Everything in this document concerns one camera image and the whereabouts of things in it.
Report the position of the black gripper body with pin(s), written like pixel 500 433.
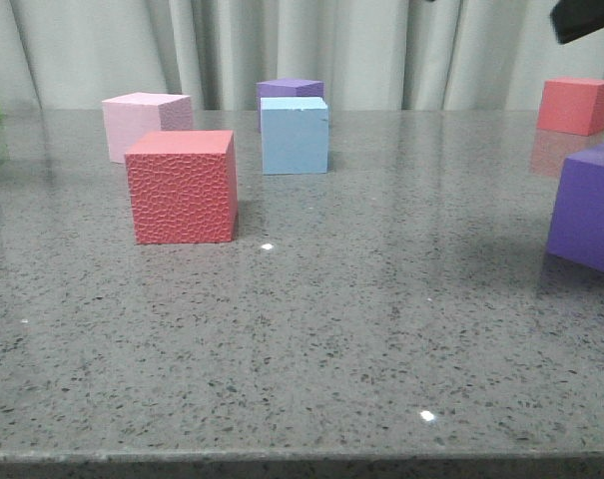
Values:
pixel 574 19

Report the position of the light blue foam cube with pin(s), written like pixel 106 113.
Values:
pixel 295 135

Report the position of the far red foam cube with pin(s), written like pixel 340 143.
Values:
pixel 573 106

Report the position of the red foam cube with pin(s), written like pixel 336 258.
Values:
pixel 183 187
pixel 573 106

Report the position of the light purple foam cube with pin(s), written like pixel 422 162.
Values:
pixel 577 226

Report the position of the dark purple foam cube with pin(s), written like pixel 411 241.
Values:
pixel 290 87

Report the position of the near red foam cube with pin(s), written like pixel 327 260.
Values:
pixel 183 187

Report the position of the pink foam cube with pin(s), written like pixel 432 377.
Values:
pixel 129 117

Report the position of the grey pleated curtain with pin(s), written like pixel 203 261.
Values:
pixel 371 55

